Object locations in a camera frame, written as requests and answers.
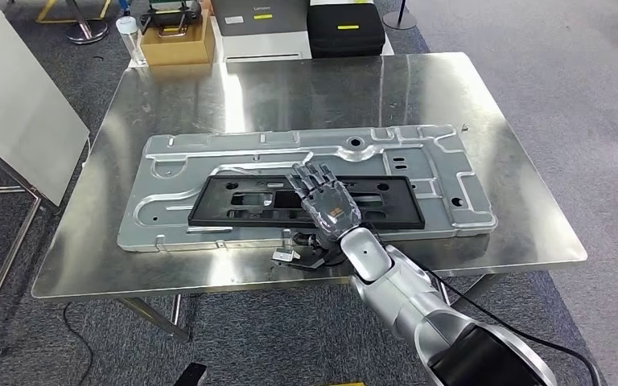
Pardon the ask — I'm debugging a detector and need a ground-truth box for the black carry case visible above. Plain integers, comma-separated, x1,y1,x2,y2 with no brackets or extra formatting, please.
306,1,387,60

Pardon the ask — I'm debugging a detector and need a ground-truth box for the black device with metal handle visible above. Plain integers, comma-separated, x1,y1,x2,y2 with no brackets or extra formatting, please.
138,0,204,37

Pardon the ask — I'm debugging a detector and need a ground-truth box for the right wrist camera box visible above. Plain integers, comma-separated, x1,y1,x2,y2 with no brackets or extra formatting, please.
271,228,342,271

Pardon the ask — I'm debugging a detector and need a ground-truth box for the clear plastic jar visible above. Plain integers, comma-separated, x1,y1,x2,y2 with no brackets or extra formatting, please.
115,15,149,68

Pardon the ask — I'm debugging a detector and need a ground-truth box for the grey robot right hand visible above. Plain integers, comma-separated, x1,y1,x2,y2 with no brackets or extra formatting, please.
286,161,364,242

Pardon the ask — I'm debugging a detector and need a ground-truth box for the black plastic plate bracket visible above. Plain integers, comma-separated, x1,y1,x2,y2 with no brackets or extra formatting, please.
187,175,426,231

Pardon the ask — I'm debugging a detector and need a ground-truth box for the brown cardboard box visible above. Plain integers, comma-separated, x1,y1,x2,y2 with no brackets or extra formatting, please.
139,14,216,67

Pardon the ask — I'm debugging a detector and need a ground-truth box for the stamped grey metal panel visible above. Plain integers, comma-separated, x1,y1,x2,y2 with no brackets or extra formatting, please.
117,124,498,253

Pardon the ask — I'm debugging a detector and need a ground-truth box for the grey and white carton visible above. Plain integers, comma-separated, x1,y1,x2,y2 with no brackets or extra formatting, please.
210,0,314,64

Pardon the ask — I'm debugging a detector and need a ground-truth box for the chrome post round base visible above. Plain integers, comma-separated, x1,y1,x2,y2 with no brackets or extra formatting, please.
382,0,418,31
64,0,110,45

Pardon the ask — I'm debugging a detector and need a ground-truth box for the black floor cable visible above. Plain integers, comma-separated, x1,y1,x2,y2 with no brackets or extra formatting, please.
62,303,94,386

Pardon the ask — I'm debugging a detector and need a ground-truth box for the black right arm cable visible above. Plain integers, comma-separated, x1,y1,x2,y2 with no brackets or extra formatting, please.
418,263,604,386

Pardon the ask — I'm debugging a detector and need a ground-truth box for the white side table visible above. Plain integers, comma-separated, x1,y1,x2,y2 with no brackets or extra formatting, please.
0,10,92,358

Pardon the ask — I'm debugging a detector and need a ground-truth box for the stainless steel workbench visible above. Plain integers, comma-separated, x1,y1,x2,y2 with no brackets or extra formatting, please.
31,51,589,343

